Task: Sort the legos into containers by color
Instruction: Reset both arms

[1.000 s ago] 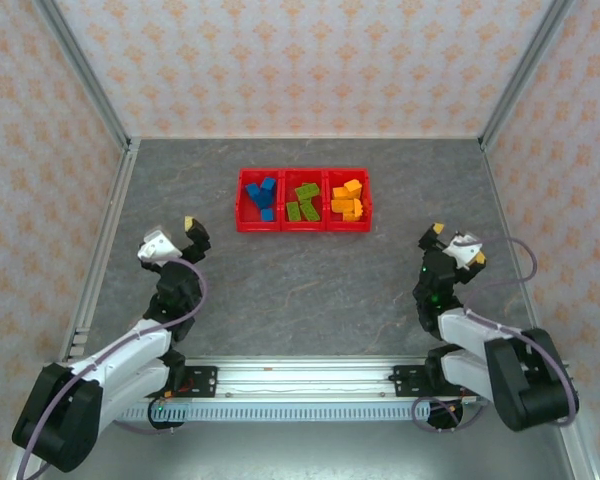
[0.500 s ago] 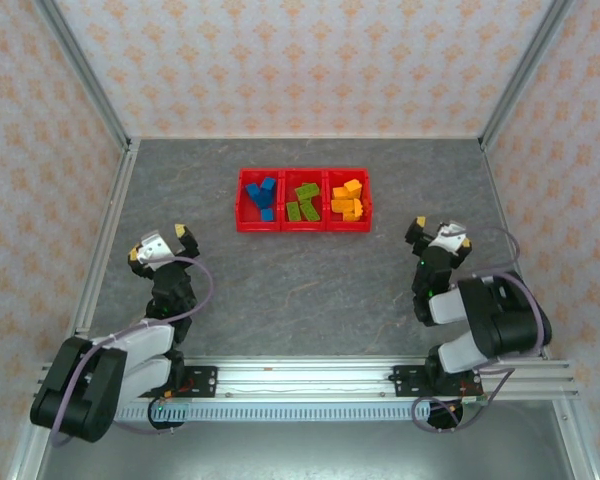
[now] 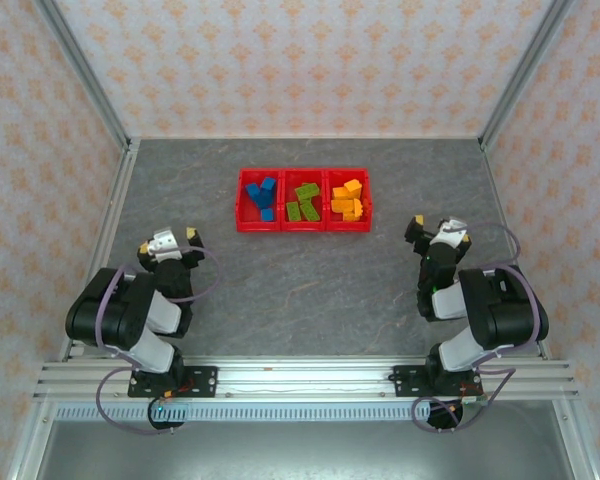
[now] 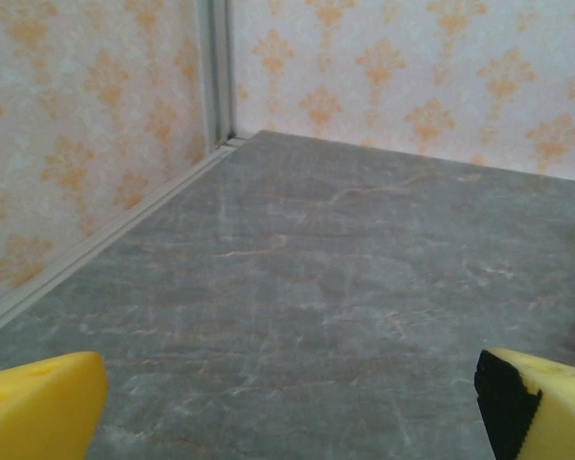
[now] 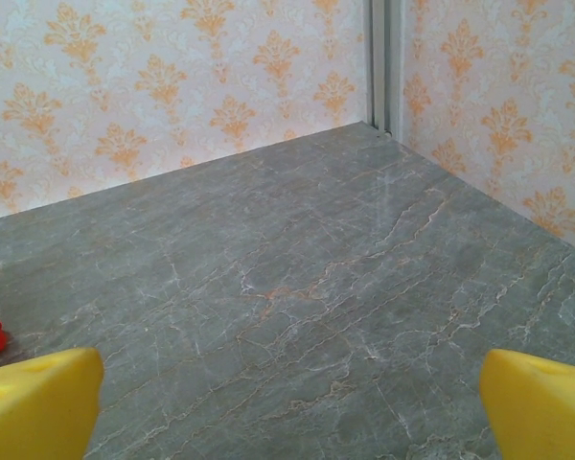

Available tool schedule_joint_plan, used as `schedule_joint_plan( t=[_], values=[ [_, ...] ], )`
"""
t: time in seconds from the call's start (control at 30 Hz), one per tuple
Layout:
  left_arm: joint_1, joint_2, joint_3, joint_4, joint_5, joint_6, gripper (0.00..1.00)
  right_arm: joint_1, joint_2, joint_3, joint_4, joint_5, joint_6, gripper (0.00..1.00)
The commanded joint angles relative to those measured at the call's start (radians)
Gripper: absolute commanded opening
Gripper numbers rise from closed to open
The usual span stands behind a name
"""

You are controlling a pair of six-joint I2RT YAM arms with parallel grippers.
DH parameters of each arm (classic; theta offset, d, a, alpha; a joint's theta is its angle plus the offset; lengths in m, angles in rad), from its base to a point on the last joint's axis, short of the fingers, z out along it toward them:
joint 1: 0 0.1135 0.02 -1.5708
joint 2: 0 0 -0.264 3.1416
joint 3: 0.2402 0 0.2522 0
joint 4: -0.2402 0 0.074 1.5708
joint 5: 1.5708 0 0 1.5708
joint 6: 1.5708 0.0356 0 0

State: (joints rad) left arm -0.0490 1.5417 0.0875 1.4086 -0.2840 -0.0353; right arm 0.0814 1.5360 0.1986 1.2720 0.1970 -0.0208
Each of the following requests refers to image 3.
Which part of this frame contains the grey metal panel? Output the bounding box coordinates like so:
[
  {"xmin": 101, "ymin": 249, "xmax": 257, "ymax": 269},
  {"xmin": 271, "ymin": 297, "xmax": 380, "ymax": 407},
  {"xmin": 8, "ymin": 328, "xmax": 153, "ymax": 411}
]
[{"xmin": 7, "ymin": 399, "xmax": 600, "ymax": 480}]

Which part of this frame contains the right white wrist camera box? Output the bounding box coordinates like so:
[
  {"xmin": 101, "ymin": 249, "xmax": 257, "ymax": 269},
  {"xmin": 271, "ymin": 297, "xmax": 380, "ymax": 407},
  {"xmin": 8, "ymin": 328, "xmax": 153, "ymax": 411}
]
[{"xmin": 432, "ymin": 215, "xmax": 469, "ymax": 247}]

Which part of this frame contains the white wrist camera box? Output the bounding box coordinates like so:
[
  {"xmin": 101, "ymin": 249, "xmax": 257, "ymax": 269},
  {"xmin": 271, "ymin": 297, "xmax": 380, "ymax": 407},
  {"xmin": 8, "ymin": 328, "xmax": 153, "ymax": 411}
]
[
  {"xmin": 148, "ymin": 225, "xmax": 181, "ymax": 260},
  {"xmin": 432, "ymin": 215, "xmax": 469, "ymax": 247}
]

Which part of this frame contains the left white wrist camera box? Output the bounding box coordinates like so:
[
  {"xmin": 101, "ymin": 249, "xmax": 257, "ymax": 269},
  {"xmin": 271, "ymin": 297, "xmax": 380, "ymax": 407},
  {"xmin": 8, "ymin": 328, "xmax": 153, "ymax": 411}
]
[{"xmin": 148, "ymin": 225, "xmax": 181, "ymax": 260}]

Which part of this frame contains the aluminium side rail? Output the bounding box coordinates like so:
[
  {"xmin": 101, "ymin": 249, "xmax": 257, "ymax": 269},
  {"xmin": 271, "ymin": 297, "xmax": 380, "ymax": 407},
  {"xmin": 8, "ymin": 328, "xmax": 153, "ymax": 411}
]
[
  {"xmin": 59, "ymin": 138, "xmax": 141, "ymax": 361},
  {"xmin": 478, "ymin": 138, "xmax": 554, "ymax": 361}
]

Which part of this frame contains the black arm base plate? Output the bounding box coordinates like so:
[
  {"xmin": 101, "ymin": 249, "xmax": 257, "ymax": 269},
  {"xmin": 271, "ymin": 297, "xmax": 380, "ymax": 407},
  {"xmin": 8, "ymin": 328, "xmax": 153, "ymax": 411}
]
[
  {"xmin": 127, "ymin": 364, "xmax": 219, "ymax": 400},
  {"xmin": 392, "ymin": 364, "xmax": 481, "ymax": 400}
]

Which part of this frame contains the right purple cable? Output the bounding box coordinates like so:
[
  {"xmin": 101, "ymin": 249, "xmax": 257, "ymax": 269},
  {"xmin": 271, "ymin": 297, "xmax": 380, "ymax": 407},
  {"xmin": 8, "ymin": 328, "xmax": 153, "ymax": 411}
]
[{"xmin": 410, "ymin": 219, "xmax": 544, "ymax": 434}]

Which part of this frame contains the black round cable port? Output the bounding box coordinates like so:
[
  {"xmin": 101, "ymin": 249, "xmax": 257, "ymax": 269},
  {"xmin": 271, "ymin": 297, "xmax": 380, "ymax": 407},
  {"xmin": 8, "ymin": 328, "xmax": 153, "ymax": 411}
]
[
  {"xmin": 147, "ymin": 399, "xmax": 186, "ymax": 432},
  {"xmin": 422, "ymin": 398, "xmax": 464, "ymax": 432}
]

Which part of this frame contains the long aluminium mounting rail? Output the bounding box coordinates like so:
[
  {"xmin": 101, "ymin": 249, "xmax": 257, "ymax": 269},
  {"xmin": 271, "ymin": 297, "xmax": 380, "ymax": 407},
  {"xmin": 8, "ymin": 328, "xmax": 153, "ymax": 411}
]
[{"xmin": 32, "ymin": 355, "xmax": 581, "ymax": 402}]

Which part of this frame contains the aluminium frame post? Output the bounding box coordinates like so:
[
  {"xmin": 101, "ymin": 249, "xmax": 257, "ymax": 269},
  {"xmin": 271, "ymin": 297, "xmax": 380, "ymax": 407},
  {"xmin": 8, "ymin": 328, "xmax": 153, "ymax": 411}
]
[
  {"xmin": 35, "ymin": 0, "xmax": 134, "ymax": 151},
  {"xmin": 478, "ymin": 0, "xmax": 579, "ymax": 151}
]

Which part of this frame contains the grey slotted cable duct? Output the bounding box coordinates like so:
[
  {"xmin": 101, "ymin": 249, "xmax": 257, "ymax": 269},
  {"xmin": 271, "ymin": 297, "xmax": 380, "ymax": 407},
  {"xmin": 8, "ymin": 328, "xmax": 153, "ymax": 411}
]
[{"xmin": 54, "ymin": 402, "xmax": 486, "ymax": 424}]

